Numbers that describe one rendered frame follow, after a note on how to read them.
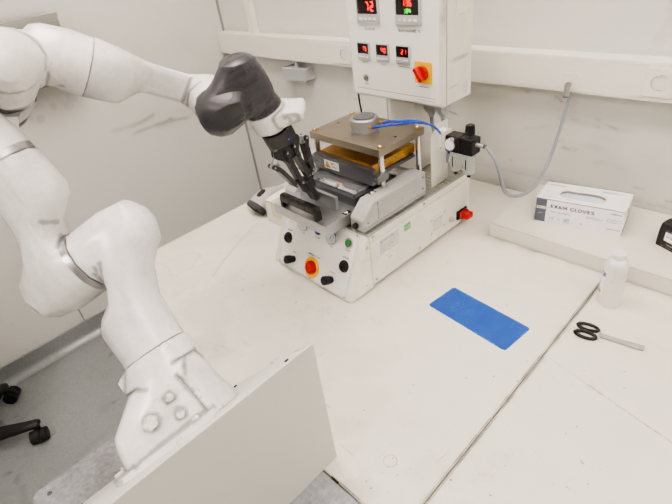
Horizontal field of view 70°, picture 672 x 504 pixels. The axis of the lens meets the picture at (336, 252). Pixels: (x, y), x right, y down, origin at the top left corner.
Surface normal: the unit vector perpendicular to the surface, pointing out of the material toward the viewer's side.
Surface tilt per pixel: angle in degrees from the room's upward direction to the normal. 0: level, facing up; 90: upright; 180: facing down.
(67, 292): 94
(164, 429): 48
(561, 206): 87
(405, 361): 0
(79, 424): 0
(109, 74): 94
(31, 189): 60
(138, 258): 78
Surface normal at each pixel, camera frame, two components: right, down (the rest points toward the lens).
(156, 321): 0.58, -0.42
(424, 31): -0.73, 0.46
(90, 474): -0.13, -0.82
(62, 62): 0.53, 0.28
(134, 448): 0.18, -0.21
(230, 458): 0.70, 0.33
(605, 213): -0.58, 0.48
